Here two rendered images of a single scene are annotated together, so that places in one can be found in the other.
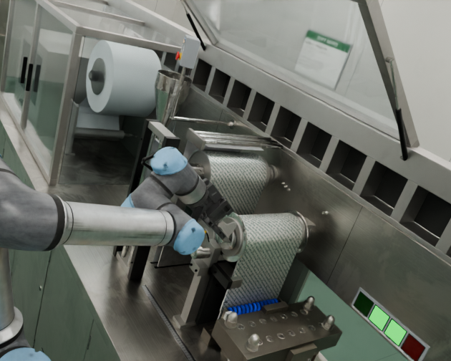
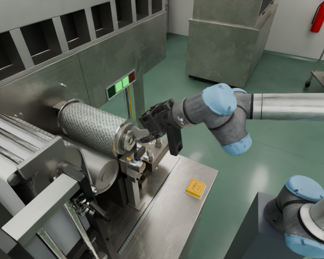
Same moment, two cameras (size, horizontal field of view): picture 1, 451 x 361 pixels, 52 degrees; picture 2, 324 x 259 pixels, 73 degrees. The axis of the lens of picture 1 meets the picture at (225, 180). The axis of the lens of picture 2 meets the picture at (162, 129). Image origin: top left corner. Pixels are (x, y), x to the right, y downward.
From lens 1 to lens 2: 140 cm
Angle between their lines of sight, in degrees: 90
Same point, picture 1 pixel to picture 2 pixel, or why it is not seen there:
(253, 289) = not seen: hidden behind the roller
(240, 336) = (154, 149)
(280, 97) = not seen: outside the picture
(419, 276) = (118, 50)
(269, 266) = not seen: hidden behind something
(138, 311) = (151, 235)
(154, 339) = (167, 208)
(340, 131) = (14, 19)
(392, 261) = (107, 58)
